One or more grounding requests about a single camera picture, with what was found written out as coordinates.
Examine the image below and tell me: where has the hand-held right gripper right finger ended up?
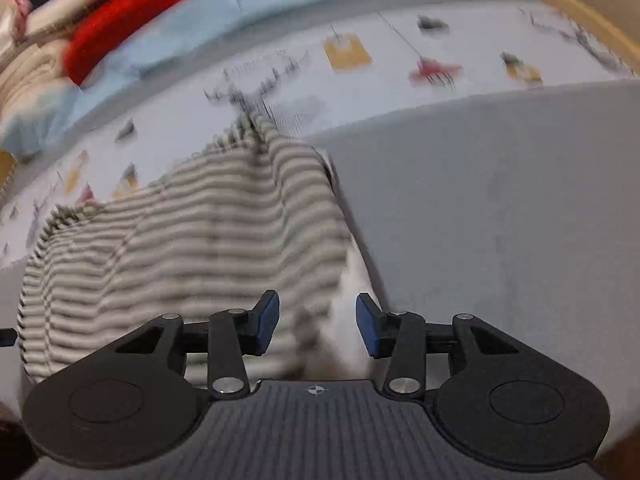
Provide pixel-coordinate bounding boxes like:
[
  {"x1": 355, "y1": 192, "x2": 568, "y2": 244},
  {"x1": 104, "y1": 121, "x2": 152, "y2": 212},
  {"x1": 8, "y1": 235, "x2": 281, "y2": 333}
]
[{"x1": 355, "y1": 290, "x2": 522, "y2": 402}]

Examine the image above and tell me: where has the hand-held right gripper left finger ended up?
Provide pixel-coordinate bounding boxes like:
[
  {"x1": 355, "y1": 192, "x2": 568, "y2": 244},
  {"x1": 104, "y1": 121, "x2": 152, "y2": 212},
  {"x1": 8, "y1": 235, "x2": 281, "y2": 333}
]
[{"x1": 114, "y1": 290, "x2": 282, "y2": 403}]

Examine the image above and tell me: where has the black white striped garment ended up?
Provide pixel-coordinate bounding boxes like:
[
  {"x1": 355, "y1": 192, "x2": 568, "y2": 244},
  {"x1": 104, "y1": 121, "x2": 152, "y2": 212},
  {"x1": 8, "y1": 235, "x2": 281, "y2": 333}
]
[{"x1": 16, "y1": 110, "x2": 398, "y2": 393}]

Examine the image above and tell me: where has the beige folded clothes pile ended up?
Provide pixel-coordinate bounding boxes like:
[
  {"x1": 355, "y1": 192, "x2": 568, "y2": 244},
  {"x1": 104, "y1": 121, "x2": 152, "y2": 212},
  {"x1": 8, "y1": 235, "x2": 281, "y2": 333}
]
[{"x1": 0, "y1": 0, "x2": 166, "y2": 128}]

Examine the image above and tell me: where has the printed grey bed sheet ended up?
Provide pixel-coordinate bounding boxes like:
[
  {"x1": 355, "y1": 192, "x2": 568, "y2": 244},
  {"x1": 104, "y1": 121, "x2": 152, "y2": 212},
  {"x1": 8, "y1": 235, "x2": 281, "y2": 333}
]
[{"x1": 0, "y1": 0, "x2": 640, "y2": 461}]

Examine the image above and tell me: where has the light blue blanket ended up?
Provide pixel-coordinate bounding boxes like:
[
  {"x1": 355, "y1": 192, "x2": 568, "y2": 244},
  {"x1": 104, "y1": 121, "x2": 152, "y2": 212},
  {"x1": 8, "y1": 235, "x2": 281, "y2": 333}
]
[{"x1": 0, "y1": 0, "x2": 501, "y2": 158}]

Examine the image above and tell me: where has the red cloth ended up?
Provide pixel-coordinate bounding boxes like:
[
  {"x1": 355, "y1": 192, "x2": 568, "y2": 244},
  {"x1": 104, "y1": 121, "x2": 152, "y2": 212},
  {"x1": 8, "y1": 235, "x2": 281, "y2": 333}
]
[{"x1": 64, "y1": 0, "x2": 228, "y2": 87}]

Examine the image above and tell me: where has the wooden bed frame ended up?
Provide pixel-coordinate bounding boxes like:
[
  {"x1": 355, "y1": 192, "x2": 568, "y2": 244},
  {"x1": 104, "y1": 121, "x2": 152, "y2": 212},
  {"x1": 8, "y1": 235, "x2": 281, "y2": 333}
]
[{"x1": 490, "y1": 0, "x2": 640, "y2": 56}]

